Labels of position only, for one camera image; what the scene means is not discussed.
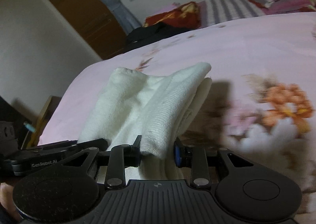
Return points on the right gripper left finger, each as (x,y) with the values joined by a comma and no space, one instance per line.
(122,157)

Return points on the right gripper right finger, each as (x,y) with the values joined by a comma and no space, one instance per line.
(194,158)

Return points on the white knit sweater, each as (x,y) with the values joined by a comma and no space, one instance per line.
(157,108)

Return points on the person's left hand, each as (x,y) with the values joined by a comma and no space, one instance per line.
(7,200)

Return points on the wooden bedside furniture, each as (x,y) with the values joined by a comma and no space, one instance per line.
(32,138)

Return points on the pink floral bed sheet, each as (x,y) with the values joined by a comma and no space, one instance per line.
(261,103)

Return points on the black garment on bed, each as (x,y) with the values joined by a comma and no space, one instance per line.
(142,36)

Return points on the brown wooden door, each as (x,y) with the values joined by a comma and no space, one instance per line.
(95,24)

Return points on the red patterned cloth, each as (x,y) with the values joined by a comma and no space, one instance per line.
(184,16)

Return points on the striped grey mattress cover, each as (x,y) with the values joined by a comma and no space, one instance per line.
(213,12)

